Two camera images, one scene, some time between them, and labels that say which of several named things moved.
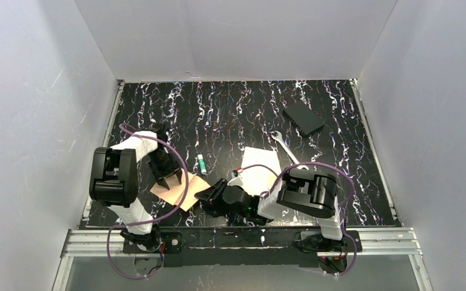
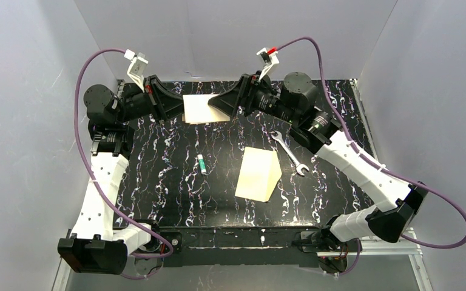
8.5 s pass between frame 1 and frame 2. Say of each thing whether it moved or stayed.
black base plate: stayed
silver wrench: stayed
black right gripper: moved
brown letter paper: moved
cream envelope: stayed
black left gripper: moved
